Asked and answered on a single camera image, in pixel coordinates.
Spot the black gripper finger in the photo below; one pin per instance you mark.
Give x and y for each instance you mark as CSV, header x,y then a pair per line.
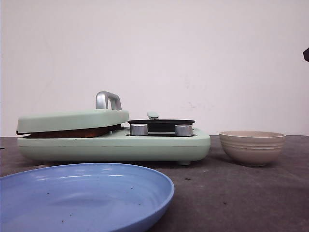
x,y
306,54

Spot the beige ribbed bowl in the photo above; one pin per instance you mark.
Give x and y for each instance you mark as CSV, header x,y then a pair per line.
x,y
252,148

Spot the mint green hinged lid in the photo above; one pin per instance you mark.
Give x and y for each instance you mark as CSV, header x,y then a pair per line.
x,y
108,112

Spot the toast bread slice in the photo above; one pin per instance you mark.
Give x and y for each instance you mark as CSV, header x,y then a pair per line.
x,y
80,133

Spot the mint green breakfast maker base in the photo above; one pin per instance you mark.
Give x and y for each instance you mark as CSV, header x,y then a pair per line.
x,y
119,146

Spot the silver right control knob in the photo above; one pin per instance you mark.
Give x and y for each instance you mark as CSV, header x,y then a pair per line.
x,y
183,130

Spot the silver control knob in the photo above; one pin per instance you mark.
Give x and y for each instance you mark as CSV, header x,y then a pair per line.
x,y
138,129
183,130

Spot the black round frying pan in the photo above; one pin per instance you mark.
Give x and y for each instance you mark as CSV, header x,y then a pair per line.
x,y
161,125

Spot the silver left control knob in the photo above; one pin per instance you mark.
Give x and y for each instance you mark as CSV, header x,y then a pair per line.
x,y
138,129

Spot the blue round plate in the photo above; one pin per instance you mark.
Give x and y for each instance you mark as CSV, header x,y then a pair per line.
x,y
90,197

